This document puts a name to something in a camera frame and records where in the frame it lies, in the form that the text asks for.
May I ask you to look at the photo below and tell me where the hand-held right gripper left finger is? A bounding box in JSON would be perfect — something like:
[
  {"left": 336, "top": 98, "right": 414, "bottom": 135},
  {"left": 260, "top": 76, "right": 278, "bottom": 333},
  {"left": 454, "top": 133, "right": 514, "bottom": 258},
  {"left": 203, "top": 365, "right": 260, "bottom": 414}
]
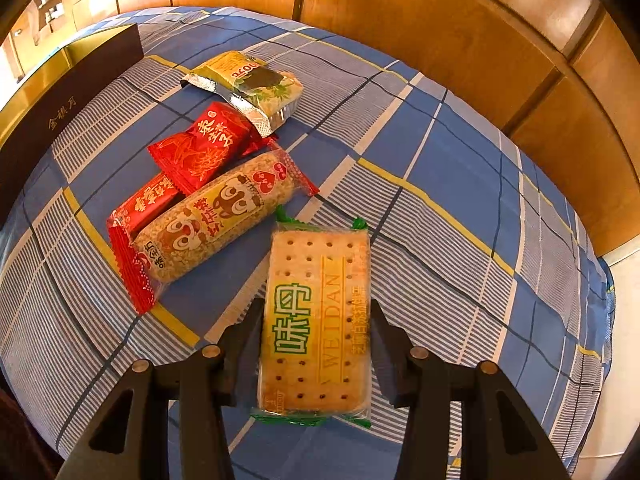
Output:
[{"left": 55, "top": 297, "right": 266, "bottom": 480}]

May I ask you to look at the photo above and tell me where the red gold-print snack packet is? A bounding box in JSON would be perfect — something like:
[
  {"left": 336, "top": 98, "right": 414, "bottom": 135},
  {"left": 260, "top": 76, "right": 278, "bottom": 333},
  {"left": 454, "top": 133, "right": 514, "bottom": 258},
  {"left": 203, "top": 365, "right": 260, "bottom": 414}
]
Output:
[{"left": 147, "top": 101, "right": 269, "bottom": 197}]

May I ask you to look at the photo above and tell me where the blue plaid bed sheet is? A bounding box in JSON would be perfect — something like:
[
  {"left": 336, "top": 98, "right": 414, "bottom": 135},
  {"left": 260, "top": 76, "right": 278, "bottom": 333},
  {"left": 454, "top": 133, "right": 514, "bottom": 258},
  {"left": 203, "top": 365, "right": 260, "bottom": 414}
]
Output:
[{"left": 0, "top": 6, "right": 613, "bottom": 480}]

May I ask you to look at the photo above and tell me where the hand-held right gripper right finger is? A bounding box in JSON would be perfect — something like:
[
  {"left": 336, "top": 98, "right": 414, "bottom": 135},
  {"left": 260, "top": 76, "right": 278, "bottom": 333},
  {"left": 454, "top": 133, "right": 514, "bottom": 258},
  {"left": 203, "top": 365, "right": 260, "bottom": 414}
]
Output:
[{"left": 370, "top": 299, "right": 571, "bottom": 480}]

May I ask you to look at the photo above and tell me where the clear rice cracker packet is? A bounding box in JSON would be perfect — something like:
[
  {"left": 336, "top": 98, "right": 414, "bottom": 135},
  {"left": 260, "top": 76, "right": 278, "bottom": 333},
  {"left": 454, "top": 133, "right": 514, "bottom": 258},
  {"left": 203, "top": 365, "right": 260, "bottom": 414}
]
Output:
[{"left": 107, "top": 150, "right": 321, "bottom": 317}]

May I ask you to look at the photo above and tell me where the dark tin box gold interior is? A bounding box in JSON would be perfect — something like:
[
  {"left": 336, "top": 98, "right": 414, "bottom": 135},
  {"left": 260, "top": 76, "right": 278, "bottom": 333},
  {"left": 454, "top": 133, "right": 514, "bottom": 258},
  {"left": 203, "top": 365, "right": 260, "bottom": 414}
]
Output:
[{"left": 0, "top": 24, "right": 146, "bottom": 221}]

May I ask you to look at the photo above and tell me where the green-edged cracker packet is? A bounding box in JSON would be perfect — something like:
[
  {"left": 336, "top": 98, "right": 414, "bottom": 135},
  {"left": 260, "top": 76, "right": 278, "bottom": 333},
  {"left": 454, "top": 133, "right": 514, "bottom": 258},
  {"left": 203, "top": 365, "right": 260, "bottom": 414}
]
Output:
[{"left": 250, "top": 205, "right": 373, "bottom": 430}]

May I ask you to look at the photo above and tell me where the small red snack packet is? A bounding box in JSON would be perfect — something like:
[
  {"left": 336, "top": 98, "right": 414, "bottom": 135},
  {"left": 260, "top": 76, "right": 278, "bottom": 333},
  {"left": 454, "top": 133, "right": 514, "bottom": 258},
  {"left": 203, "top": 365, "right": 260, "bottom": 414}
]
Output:
[{"left": 116, "top": 172, "right": 181, "bottom": 235}]

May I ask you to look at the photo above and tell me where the yellow green snack packet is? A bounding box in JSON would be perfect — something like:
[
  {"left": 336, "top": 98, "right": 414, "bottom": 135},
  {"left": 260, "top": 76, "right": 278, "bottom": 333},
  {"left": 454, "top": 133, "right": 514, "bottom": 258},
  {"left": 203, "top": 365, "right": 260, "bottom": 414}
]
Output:
[{"left": 181, "top": 50, "right": 304, "bottom": 137}]

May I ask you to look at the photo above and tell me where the wooden wardrobe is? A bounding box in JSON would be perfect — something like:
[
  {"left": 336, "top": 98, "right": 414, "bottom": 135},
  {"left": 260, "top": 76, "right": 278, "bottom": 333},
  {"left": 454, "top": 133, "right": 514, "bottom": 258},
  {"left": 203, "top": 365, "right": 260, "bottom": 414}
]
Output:
[{"left": 65, "top": 0, "right": 640, "bottom": 256}]

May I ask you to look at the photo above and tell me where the wooden shelf cabinet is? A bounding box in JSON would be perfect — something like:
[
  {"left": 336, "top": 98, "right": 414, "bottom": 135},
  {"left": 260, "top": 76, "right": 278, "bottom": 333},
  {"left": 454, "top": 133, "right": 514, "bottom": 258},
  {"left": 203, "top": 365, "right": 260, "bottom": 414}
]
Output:
[{"left": 0, "top": 0, "right": 76, "bottom": 86}]

